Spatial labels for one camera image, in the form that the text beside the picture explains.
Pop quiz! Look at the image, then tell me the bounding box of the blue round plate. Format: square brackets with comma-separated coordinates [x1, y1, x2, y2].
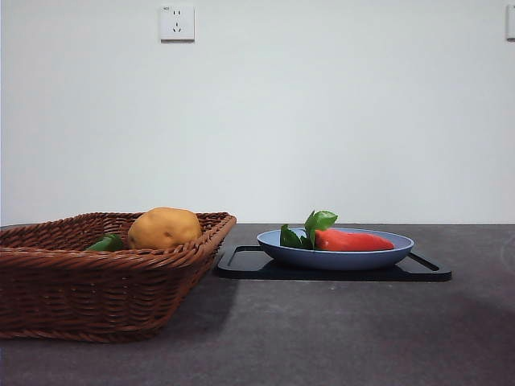
[256, 228, 414, 271]

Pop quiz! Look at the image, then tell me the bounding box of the orange carrot with green leaves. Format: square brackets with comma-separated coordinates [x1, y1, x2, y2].
[280, 209, 396, 253]

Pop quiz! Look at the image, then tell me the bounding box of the black flat tray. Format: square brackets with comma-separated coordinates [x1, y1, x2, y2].
[216, 244, 452, 282]

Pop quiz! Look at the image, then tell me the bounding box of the yellow-brown potato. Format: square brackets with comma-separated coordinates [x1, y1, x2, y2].
[127, 207, 202, 250]

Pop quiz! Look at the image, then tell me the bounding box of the green chili pepper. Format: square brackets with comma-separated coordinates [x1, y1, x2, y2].
[84, 232, 125, 253]

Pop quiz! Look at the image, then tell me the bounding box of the brown wicker basket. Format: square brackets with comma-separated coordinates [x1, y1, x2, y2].
[0, 211, 237, 344]

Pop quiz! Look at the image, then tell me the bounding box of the white wall socket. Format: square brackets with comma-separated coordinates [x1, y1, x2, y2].
[159, 3, 196, 43]

